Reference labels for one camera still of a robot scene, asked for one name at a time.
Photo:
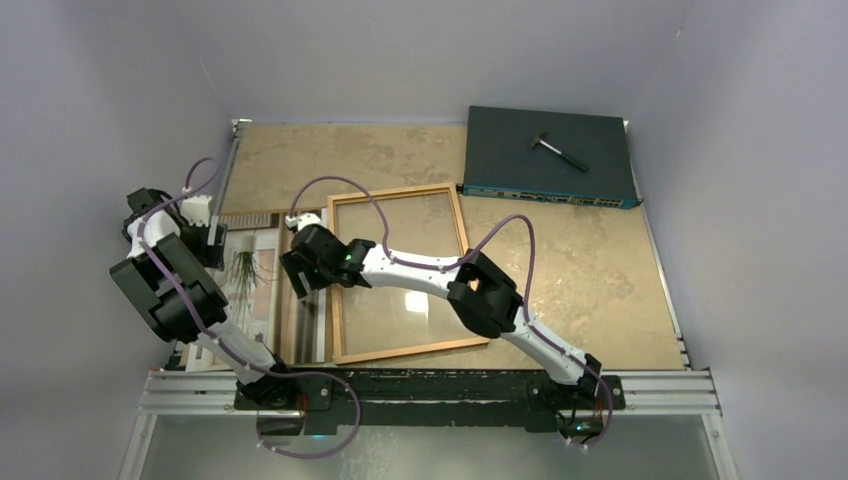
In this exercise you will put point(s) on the small black hammer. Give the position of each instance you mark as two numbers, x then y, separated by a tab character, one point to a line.
541	140

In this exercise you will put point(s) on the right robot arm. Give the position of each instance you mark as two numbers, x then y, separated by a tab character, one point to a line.
484	298

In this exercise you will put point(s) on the dark network switch box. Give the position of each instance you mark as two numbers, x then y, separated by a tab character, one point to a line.
549	157

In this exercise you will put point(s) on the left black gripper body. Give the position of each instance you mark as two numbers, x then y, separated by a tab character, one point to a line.
196	239

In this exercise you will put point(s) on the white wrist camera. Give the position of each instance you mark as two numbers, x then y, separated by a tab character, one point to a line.
196	209
297	222

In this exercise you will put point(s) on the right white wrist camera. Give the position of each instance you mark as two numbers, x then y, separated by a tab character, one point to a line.
297	222

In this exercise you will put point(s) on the orange wooden picture frame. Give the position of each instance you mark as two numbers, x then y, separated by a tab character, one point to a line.
340	357

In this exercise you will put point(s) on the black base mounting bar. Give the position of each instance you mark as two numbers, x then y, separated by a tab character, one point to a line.
328	398

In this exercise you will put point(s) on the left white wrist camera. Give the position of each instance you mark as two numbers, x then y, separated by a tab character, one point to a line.
196	209

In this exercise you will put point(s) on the aluminium rail frame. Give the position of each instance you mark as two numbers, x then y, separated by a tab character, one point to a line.
435	153

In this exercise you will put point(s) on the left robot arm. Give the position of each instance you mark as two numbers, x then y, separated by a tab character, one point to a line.
174	246

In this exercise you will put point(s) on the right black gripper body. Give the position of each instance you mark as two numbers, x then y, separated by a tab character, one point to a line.
320	273

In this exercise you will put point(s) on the glossy photo print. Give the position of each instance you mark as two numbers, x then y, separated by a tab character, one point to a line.
262	301

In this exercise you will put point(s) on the clear glass pane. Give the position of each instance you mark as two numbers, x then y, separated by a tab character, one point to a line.
383	318

